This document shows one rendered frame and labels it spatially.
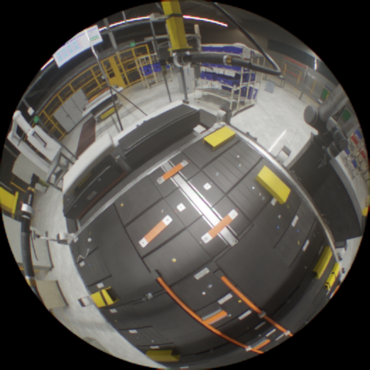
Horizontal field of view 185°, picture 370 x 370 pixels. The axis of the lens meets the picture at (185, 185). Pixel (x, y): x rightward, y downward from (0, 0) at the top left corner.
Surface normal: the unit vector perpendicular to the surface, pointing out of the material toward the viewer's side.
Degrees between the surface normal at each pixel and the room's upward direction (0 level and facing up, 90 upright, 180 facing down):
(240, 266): 0
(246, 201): 0
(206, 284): 0
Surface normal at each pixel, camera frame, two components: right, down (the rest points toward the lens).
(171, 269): -0.13, -0.42
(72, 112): 0.61, 0.69
